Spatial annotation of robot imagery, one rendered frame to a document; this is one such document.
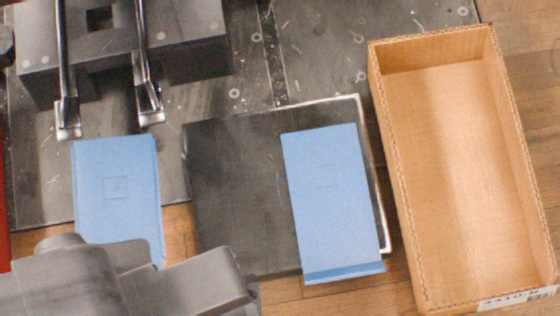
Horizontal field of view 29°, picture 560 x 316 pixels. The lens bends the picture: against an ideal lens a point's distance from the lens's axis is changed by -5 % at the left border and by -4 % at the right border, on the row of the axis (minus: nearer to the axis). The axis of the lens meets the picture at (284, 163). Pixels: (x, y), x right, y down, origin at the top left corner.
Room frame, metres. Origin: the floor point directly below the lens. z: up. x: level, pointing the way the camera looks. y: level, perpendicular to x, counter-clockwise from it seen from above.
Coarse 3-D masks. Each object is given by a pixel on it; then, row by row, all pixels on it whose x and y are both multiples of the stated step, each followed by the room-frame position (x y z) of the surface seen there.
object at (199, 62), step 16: (96, 16) 0.56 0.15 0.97; (112, 16) 0.56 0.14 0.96; (224, 16) 0.56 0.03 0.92; (176, 48) 0.51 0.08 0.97; (192, 48) 0.51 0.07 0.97; (208, 48) 0.51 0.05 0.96; (224, 48) 0.51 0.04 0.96; (96, 64) 0.50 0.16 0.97; (112, 64) 0.50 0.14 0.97; (128, 64) 0.51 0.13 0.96; (176, 64) 0.51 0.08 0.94; (192, 64) 0.51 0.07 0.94; (208, 64) 0.51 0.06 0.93; (224, 64) 0.51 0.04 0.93; (32, 80) 0.50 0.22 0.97; (48, 80) 0.50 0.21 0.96; (80, 80) 0.50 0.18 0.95; (96, 80) 0.52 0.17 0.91; (176, 80) 0.51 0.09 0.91; (192, 80) 0.51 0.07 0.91; (32, 96) 0.50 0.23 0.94; (48, 96) 0.50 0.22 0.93; (80, 96) 0.50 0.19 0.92; (96, 96) 0.50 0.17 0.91
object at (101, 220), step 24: (96, 144) 0.41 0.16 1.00; (120, 144) 0.41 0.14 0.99; (144, 144) 0.41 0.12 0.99; (96, 168) 0.39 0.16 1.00; (120, 168) 0.39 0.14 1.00; (144, 168) 0.38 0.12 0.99; (96, 192) 0.37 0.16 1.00; (144, 192) 0.36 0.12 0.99; (96, 216) 0.35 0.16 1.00; (120, 216) 0.34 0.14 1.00; (144, 216) 0.34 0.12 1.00; (96, 240) 0.32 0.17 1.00; (120, 240) 0.32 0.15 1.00
